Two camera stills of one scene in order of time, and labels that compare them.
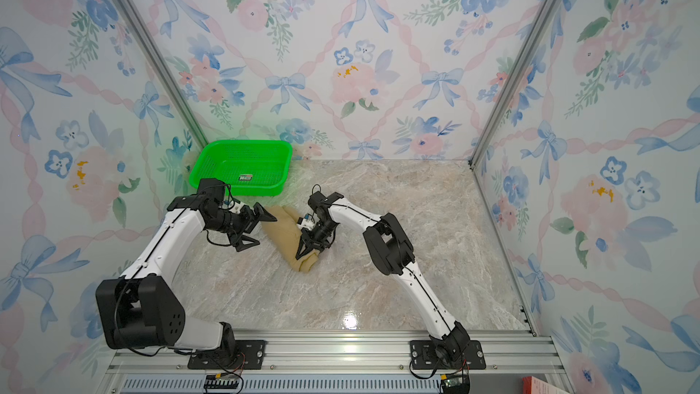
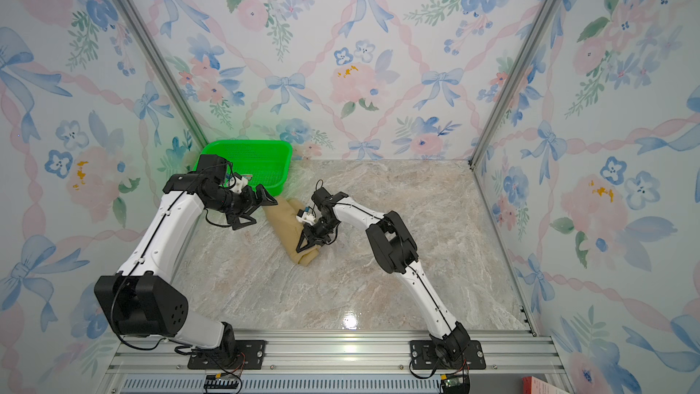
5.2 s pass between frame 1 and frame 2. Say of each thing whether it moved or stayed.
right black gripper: stayed
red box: stayed
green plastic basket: stayed
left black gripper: moved
